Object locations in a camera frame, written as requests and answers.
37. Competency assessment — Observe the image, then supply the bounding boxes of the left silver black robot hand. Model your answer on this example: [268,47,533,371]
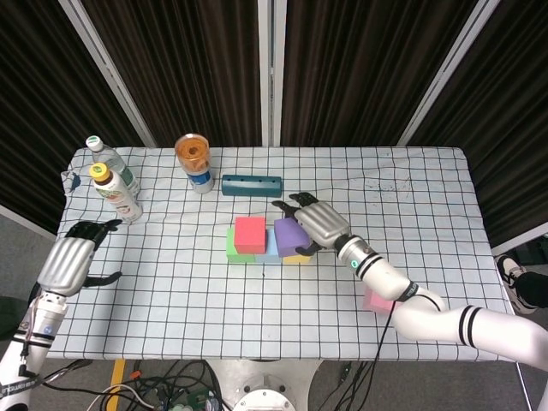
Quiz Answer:
[36,219,124,297]

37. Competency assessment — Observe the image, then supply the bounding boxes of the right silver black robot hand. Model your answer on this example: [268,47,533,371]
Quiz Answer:
[272,192,351,257]

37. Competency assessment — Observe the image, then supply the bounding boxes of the purple foam cube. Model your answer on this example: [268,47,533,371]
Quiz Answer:
[273,217,310,259]

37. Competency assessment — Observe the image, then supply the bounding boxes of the light blue foam cube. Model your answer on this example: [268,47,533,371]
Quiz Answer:
[255,229,283,264]

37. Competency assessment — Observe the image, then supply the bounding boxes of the red foam cube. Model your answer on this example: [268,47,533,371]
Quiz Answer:
[234,216,268,254]

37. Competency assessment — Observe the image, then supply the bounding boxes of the green foam cube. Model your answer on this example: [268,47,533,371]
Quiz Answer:
[225,227,258,265]

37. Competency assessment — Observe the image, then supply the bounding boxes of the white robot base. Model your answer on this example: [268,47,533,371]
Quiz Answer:
[205,358,323,411]

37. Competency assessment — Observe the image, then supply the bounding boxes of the pink foam cube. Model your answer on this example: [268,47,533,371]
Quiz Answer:
[362,286,397,316]

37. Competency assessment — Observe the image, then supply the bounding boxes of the teal rectangular holder block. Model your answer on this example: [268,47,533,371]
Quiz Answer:
[221,174,283,200]

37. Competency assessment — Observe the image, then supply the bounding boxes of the white tea drink bottle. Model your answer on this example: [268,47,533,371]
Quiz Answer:
[88,163,144,224]

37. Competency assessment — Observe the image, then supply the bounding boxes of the white black checkered tablecloth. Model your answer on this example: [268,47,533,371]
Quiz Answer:
[19,146,509,361]

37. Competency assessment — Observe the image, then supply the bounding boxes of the clear water bottle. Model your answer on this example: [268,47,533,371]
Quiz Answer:
[85,135,141,205]

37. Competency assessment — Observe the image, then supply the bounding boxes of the yellow floor tape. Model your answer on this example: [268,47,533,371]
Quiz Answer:
[102,358,128,411]

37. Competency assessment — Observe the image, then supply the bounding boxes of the blue white drink can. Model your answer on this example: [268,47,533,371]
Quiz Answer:
[187,169,215,195]

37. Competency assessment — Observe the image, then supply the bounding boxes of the clear jar orange rubber bands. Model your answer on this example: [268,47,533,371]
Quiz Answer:
[174,133,211,176]

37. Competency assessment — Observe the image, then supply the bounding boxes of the white black sneaker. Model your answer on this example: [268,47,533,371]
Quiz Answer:
[496,255,527,303]

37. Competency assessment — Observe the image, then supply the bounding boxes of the black trouser leg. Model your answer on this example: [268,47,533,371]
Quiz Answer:
[511,271,548,316]

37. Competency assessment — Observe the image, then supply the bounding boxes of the white partition foot rail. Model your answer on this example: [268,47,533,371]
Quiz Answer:
[0,204,57,237]
[491,233,548,256]

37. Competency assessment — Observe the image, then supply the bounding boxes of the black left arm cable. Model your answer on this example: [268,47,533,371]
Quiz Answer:
[16,307,93,389]

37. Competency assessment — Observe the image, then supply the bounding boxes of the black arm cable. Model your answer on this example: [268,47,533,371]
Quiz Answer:
[16,307,93,389]
[359,282,419,395]

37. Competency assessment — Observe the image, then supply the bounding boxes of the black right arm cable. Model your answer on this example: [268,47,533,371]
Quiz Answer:
[359,282,419,395]

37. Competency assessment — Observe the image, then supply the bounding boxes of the white floor cable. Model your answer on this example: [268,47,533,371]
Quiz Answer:
[92,384,158,411]

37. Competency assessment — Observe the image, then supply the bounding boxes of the black floor cable tangle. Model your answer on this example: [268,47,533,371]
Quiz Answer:
[316,361,376,411]
[87,359,226,411]

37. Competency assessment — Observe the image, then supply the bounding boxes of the white partition post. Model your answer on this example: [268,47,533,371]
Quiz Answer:
[57,0,158,147]
[396,0,502,146]
[256,0,287,146]

